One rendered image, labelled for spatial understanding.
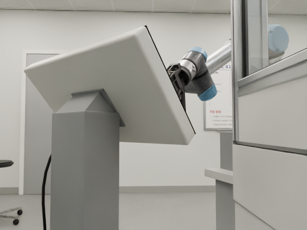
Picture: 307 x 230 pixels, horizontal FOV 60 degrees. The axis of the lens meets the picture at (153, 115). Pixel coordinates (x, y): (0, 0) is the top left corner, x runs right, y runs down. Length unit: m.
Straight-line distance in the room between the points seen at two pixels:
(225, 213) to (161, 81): 0.97
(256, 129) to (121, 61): 0.33
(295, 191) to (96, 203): 0.46
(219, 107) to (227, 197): 2.95
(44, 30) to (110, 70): 3.97
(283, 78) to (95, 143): 0.46
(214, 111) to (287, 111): 3.77
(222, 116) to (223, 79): 0.58
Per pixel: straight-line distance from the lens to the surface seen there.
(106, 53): 0.64
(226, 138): 1.44
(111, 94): 0.72
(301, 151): 0.47
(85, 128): 0.68
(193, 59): 0.94
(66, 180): 0.75
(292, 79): 0.47
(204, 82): 0.98
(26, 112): 4.40
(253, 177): 0.60
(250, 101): 0.60
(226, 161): 1.45
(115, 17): 4.46
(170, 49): 4.29
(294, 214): 0.48
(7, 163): 3.18
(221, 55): 1.22
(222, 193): 1.44
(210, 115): 4.21
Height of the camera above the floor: 0.98
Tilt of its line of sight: 3 degrees up
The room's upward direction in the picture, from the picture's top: straight up
